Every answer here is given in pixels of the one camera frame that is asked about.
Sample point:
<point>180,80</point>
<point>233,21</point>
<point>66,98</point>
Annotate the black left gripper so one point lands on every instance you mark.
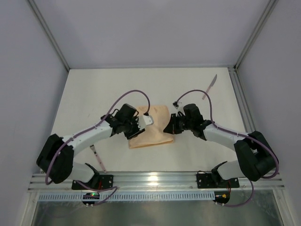
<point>134,128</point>

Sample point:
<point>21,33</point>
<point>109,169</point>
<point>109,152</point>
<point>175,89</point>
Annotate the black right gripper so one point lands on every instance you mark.
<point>177,124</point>

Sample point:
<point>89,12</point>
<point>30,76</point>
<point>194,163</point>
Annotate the peach cloth napkin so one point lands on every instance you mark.
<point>153,134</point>

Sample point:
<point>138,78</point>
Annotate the pink-handled table knife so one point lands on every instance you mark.
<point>212,83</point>

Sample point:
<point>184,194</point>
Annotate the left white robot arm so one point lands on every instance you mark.
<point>56,158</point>

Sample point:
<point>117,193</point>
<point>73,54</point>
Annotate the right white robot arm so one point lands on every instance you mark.
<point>254,156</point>

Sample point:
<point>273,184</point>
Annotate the left controller board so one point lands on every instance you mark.
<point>90,199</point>

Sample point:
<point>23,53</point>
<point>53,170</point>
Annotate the controller board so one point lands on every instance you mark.
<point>221,199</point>
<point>90,199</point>

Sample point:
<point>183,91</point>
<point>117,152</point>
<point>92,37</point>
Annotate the right controller board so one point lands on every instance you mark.
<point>221,199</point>

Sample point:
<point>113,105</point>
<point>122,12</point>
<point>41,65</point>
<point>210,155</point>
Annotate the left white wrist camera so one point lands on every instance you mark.
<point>144,121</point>

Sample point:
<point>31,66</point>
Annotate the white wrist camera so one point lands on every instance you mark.
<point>144,121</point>
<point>178,106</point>

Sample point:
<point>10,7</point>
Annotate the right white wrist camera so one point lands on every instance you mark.
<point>178,106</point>

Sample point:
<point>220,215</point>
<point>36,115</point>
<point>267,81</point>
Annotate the pink-handled fork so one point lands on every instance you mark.
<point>92,147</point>

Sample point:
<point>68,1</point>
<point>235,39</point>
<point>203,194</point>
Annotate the aluminium mounting rail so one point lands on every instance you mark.
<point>155,181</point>

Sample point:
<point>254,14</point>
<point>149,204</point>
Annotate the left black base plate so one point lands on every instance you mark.
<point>105,181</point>

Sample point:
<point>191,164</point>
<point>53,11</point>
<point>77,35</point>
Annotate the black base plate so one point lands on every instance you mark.
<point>209,180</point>
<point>105,181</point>

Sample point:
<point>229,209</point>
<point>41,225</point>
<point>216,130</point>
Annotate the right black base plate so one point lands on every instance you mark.
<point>209,180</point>

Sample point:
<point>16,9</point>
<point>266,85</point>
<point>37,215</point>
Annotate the slotted grey cable duct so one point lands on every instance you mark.
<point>127,196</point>

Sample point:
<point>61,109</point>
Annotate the right aluminium side rail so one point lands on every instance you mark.
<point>241,100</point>

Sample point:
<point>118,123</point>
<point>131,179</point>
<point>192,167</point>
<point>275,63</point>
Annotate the left aluminium frame post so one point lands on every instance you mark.
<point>48,33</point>

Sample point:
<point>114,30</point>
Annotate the aluminium frame post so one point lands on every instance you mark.
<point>48,33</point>
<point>256,31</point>

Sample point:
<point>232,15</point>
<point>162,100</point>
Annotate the right aluminium frame post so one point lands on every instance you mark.
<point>256,31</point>

